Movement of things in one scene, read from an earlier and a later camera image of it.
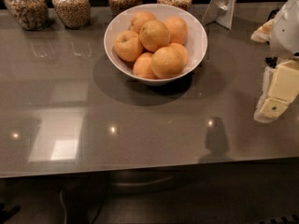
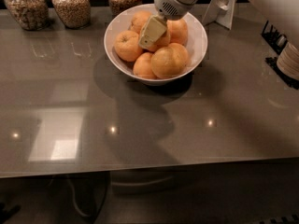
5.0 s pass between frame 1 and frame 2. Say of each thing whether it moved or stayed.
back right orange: stayed
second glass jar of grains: stayed
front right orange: stayed
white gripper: moved
